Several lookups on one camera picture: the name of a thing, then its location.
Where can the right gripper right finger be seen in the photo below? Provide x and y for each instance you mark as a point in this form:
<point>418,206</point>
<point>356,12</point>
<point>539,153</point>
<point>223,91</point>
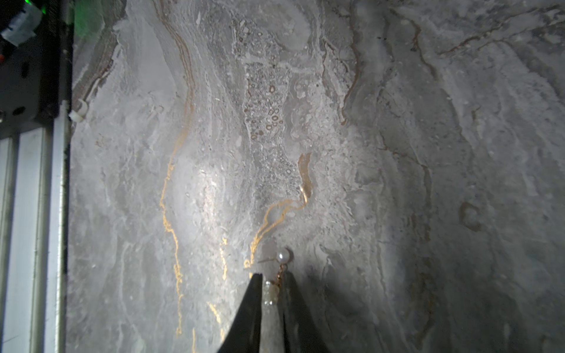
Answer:
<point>299,330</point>

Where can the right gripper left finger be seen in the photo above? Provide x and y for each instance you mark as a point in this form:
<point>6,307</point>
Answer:
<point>244,334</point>

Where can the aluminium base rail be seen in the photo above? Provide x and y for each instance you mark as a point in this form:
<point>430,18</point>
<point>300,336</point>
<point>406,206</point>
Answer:
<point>36,97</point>

